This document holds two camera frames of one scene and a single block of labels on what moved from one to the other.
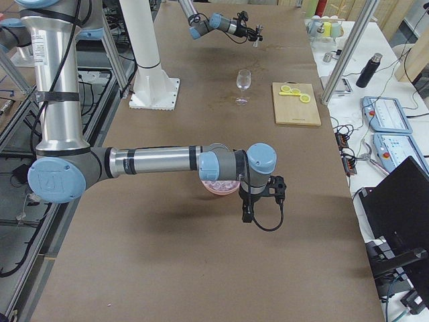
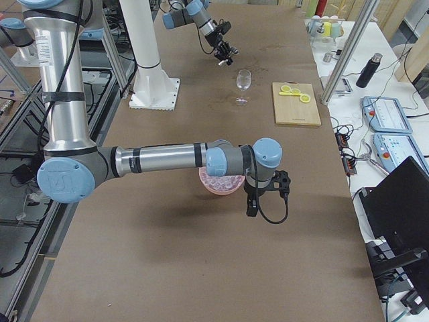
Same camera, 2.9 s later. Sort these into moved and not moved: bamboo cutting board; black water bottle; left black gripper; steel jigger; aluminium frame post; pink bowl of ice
Moved: left black gripper; steel jigger
Not moved: black water bottle; pink bowl of ice; aluminium frame post; bamboo cutting board
